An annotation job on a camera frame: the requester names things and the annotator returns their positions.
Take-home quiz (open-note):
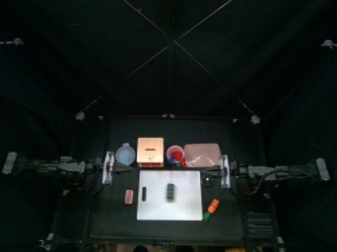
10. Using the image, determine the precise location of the wooden box with red drawer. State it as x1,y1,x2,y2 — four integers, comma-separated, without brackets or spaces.
136,137,166,168

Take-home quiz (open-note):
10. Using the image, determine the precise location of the thin steel brace cable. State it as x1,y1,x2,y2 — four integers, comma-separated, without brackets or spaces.
122,0,257,120
81,0,233,116

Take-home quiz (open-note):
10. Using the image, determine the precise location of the white cutting board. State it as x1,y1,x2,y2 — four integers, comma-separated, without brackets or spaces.
136,169,205,221

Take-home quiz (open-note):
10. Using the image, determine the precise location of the pink plastic tray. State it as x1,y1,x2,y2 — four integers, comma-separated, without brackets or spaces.
184,143,223,169

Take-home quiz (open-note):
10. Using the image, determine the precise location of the dark green toy sushi roll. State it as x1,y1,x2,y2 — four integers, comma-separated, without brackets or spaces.
165,182,177,202

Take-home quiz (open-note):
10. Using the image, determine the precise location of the white printed label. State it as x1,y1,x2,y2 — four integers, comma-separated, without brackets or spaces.
244,211,277,244

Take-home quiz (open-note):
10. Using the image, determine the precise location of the red plastic cup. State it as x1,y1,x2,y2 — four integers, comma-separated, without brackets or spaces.
166,145,188,165

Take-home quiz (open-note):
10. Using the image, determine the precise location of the pale blue bowl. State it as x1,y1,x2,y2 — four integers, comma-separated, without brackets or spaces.
116,142,137,166

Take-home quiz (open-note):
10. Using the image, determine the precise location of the red and white toy nigiri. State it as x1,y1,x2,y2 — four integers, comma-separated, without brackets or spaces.
125,189,136,206

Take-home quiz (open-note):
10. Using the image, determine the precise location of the orange toy carrot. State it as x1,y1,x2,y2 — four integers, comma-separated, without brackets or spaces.
202,198,221,222

